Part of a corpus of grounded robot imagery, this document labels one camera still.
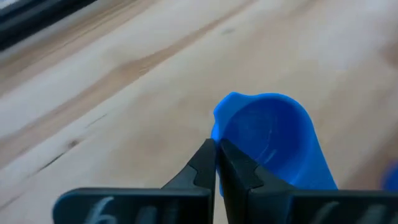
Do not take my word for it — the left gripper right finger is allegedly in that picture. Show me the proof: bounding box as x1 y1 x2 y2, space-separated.
219 139 398 224

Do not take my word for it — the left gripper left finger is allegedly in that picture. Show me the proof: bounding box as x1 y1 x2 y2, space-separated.
52 139 217 224

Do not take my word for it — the small blue measuring cup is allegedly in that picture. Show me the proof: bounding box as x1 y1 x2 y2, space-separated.
210 91 339 197

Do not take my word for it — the black metal table frame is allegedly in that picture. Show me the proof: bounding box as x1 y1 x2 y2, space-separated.
0 0 94 50

